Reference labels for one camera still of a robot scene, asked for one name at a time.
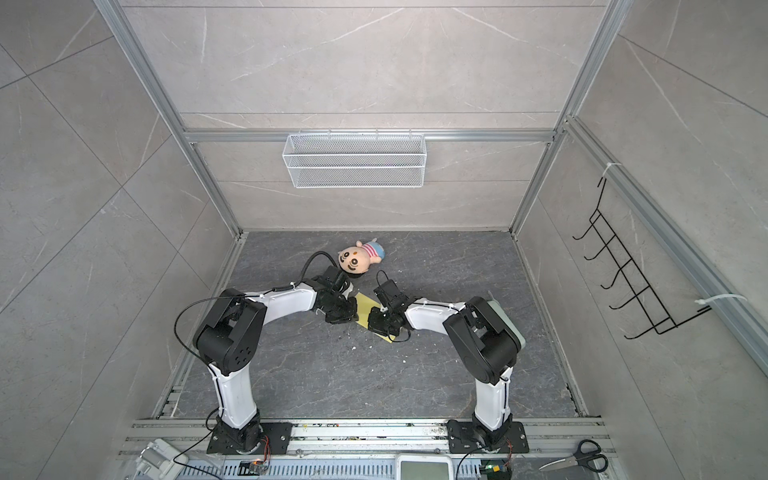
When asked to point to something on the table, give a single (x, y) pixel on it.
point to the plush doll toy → (357, 259)
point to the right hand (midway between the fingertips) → (368, 325)
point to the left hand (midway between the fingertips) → (359, 311)
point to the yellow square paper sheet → (364, 306)
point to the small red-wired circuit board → (256, 467)
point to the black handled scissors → (587, 453)
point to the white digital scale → (424, 467)
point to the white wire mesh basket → (355, 161)
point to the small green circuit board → (496, 469)
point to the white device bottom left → (159, 461)
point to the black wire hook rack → (644, 295)
